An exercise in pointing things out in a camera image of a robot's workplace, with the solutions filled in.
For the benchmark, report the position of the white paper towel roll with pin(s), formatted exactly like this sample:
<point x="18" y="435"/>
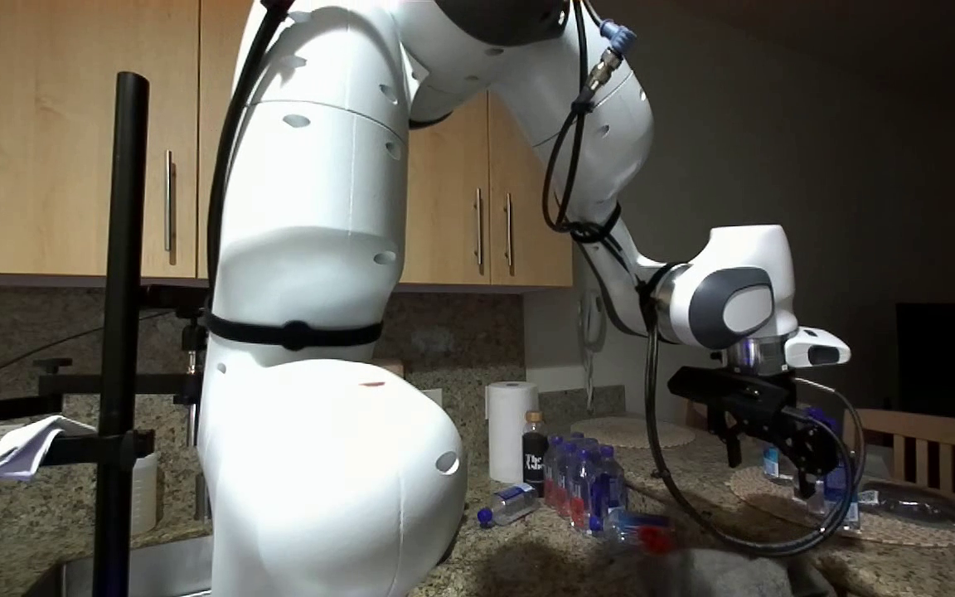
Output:
<point x="508" y="431"/>

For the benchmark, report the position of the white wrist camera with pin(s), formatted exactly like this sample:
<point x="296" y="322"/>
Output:
<point x="815" y="350"/>

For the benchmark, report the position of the stainless steel sink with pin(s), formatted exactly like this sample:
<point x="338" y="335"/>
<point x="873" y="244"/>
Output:
<point x="157" y="570"/>

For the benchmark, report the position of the black camera mounting plate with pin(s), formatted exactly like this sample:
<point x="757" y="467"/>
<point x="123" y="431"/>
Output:
<point x="721" y="387"/>

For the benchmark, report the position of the white crumpled cloth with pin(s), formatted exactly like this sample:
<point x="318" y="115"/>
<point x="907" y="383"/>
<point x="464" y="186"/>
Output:
<point x="31" y="445"/>

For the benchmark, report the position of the wooden chair back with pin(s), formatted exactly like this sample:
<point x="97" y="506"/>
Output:
<point x="928" y="448"/>

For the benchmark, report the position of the dark sauce bottle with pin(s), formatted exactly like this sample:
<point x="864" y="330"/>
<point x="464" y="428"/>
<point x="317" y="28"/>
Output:
<point x="536" y="454"/>

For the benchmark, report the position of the dark shallow dish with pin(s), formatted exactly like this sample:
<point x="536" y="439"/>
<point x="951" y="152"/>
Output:
<point x="910" y="503"/>

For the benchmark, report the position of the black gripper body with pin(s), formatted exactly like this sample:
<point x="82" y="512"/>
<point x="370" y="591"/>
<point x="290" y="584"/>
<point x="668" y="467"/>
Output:
<point x="781" y="426"/>

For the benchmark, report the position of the lying bottle with red label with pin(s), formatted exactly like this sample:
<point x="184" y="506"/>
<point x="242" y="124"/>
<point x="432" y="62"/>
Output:
<point x="645" y="534"/>

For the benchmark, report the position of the black camera stand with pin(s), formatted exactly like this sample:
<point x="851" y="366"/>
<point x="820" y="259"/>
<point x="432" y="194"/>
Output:
<point x="121" y="333"/>

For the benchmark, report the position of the lying clear water bottle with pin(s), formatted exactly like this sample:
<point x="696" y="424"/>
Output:
<point x="508" y="506"/>

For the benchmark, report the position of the black television screen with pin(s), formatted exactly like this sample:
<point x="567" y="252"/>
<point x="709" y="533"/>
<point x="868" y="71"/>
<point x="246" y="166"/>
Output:
<point x="951" y="366"/>

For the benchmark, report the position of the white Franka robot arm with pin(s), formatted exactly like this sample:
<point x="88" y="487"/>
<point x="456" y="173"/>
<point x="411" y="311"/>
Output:
<point x="312" y="219"/>

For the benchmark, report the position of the dark oval placemat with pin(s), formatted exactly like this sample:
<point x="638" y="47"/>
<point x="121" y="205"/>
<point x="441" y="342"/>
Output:
<point x="918" y="533"/>

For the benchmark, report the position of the light wooden cabinet door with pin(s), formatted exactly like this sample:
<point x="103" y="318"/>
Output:
<point x="48" y="166"/>
<point x="527" y="238"/>
<point x="445" y="209"/>
<point x="217" y="67"/>

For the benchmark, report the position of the white wall outlet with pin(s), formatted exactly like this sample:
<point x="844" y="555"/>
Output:
<point x="432" y="396"/>

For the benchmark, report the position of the blue-labelled water bottle pack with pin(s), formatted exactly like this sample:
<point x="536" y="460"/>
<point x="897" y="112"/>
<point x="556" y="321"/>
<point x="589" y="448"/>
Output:
<point x="584" y="487"/>

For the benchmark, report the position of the white plastic container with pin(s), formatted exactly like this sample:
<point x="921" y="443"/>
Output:
<point x="144" y="494"/>

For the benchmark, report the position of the grey fluffy towel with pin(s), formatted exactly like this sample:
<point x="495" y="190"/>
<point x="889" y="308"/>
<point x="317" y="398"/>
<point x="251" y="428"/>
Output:
<point x="736" y="574"/>

